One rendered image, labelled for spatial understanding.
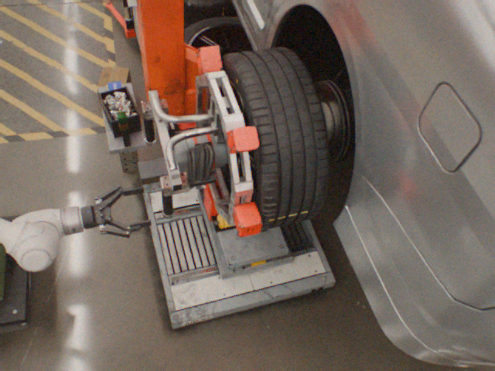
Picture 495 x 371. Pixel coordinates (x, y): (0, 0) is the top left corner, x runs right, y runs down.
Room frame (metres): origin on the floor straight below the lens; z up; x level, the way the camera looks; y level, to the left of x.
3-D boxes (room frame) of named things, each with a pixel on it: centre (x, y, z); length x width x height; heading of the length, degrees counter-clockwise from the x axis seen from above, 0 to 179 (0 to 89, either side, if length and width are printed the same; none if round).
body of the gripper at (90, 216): (0.71, 0.47, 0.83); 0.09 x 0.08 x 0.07; 115
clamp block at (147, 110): (1.13, 0.37, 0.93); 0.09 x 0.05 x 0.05; 115
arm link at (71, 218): (0.68, 0.54, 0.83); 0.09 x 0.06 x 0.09; 25
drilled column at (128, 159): (1.52, 0.68, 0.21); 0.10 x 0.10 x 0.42; 25
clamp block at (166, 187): (0.82, 0.23, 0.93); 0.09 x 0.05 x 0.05; 115
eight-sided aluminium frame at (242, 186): (1.06, 0.11, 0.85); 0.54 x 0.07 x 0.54; 25
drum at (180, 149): (1.03, 0.18, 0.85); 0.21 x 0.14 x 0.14; 115
